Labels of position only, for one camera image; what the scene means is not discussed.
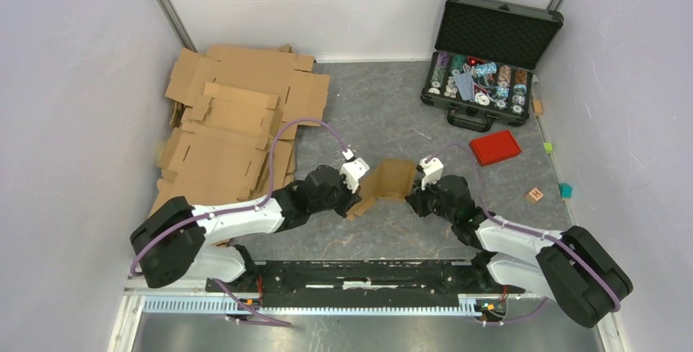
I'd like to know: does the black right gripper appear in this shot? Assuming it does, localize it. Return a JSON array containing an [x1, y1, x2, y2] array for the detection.
[[404, 176, 457, 225]]

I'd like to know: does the brown cardboard box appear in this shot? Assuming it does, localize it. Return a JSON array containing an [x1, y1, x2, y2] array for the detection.
[[346, 158, 417, 221]]

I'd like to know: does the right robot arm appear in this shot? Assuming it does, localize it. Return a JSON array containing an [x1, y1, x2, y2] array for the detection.
[[405, 176, 634, 327]]

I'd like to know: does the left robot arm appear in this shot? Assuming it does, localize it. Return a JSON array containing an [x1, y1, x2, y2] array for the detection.
[[130, 158, 369, 293]]

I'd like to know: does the red flat box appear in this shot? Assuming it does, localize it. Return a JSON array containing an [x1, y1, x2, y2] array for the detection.
[[469, 130, 522, 167]]

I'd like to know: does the wooden letter cube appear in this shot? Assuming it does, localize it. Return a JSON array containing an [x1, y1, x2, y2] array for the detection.
[[525, 188, 543, 203]]

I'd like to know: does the teal cube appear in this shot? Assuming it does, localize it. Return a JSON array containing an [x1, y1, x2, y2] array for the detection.
[[558, 182, 573, 199]]

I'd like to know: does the stack of flat cardboard boxes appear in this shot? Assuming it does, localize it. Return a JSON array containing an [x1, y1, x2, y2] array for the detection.
[[154, 45, 330, 207]]

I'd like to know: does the small orange wooden block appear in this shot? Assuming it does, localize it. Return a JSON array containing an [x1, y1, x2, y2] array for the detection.
[[532, 100, 543, 116]]

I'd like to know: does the black poker chip case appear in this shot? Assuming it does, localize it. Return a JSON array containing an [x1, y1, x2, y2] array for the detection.
[[420, 0, 564, 132]]

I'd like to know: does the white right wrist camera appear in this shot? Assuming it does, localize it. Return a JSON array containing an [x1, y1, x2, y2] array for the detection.
[[417, 155, 444, 190]]

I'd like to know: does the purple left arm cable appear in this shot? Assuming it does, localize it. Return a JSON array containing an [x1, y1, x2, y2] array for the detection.
[[128, 118, 355, 329]]

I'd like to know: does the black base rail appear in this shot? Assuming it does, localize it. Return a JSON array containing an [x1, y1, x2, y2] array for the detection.
[[226, 260, 506, 309]]

